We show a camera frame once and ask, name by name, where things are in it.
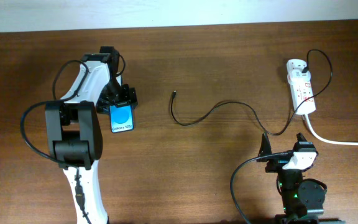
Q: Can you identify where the white power strip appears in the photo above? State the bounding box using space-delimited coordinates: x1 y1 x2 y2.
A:
287 59 316 116

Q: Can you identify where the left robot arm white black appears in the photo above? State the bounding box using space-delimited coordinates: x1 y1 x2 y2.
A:
45 46 138 223

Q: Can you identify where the blue screen smartphone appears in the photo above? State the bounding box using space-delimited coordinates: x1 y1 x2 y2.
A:
109 106 134 133

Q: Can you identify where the black charger cable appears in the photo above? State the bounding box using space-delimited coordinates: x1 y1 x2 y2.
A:
170 49 334 136

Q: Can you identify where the white power strip cord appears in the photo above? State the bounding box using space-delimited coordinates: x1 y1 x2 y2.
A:
302 113 358 148

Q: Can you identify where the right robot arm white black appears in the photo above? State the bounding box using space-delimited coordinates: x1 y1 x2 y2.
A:
257 133 328 223

